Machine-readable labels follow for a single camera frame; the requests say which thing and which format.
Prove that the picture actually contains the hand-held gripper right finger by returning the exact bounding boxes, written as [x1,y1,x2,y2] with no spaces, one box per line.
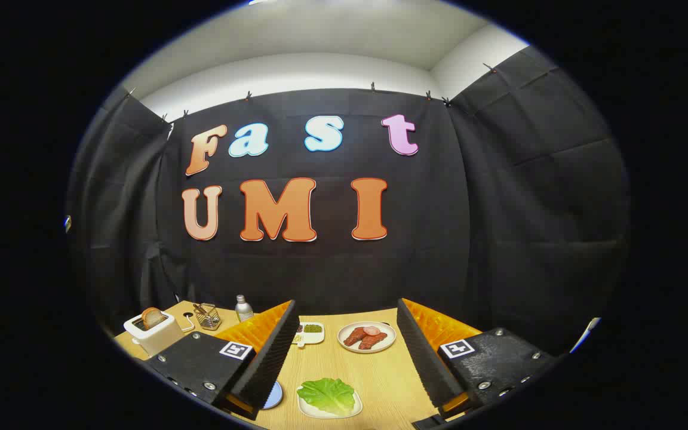
[397,298,560,419]

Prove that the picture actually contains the green lettuce leaf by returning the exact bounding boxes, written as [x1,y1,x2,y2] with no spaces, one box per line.
[296,377,355,416]

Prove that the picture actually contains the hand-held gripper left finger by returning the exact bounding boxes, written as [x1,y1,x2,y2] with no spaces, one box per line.
[144,300,300,420]

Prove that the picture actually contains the white toaster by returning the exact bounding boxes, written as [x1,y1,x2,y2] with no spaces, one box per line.
[124,311,185,358]

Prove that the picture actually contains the wire mesh basket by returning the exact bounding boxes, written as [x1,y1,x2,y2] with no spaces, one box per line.
[193,303,222,331]

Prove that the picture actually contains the blue round plate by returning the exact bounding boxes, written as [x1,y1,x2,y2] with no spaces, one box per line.
[260,381,284,410]

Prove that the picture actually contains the white divided dish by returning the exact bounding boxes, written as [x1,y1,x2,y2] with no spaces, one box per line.
[292,322,325,349]

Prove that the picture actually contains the white round plate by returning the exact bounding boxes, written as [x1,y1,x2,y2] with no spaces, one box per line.
[337,321,397,354]

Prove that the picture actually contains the white rectangular plate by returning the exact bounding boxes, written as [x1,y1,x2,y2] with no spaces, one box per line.
[297,385,363,419]

